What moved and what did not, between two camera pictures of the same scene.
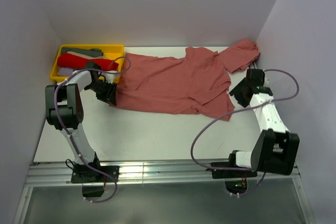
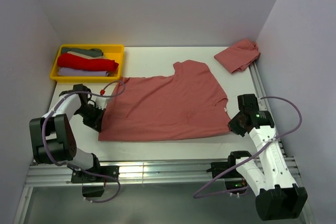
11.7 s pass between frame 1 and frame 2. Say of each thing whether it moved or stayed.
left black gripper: moved
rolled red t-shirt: stayed
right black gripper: moved
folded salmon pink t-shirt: stayed
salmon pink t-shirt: moved
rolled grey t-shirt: stayed
